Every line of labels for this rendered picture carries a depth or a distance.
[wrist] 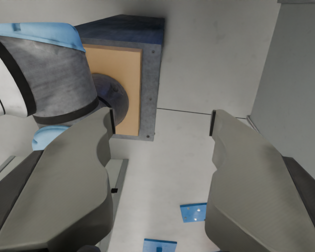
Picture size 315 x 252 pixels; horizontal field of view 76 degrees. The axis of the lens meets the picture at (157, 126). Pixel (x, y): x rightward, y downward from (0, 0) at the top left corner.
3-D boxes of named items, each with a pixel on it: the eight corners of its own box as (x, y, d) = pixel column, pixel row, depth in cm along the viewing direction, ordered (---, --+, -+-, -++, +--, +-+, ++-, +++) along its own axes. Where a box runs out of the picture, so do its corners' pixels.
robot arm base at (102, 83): (129, 127, 59) (122, 148, 50) (77, 122, 59) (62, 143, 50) (128, 76, 51) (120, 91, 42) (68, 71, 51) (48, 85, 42)
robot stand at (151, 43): (161, 63, 151) (153, 142, 66) (121, 59, 151) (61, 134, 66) (164, 18, 136) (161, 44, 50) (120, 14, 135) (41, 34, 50)
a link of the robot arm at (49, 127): (73, 142, 50) (44, 184, 38) (51, 91, 43) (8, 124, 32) (120, 138, 49) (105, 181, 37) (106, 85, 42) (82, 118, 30)
